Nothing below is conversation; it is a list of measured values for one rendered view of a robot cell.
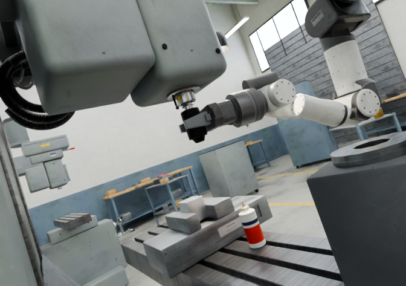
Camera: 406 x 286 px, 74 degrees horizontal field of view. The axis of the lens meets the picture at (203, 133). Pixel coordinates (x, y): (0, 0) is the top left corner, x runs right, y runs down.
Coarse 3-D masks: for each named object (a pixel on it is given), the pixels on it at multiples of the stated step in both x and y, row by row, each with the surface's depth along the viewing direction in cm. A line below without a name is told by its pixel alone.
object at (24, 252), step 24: (0, 120) 53; (0, 144) 33; (0, 168) 29; (0, 192) 26; (0, 216) 25; (24, 216) 44; (0, 240) 24; (24, 240) 31; (0, 264) 24; (24, 264) 26
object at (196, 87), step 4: (180, 88) 61; (184, 88) 61; (188, 88) 62; (192, 88) 63; (196, 88) 64; (172, 92) 62; (176, 92) 61; (180, 92) 62; (168, 96) 63; (172, 96) 64
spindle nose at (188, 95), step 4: (184, 92) 63; (188, 92) 63; (192, 92) 64; (176, 96) 64; (180, 96) 63; (184, 96) 63; (188, 96) 63; (192, 96) 64; (176, 100) 64; (184, 100) 63; (188, 100) 63; (192, 100) 64; (180, 104) 64
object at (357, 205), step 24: (360, 144) 33; (384, 144) 28; (336, 168) 30; (360, 168) 27; (384, 168) 25; (312, 192) 30; (336, 192) 28; (360, 192) 27; (384, 192) 25; (336, 216) 29; (360, 216) 27; (384, 216) 26; (336, 240) 30; (360, 240) 28; (384, 240) 26; (360, 264) 28; (384, 264) 27
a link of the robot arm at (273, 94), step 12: (252, 84) 69; (264, 84) 71; (276, 84) 66; (288, 84) 67; (252, 96) 66; (264, 96) 68; (276, 96) 65; (288, 96) 66; (264, 108) 67; (276, 108) 68
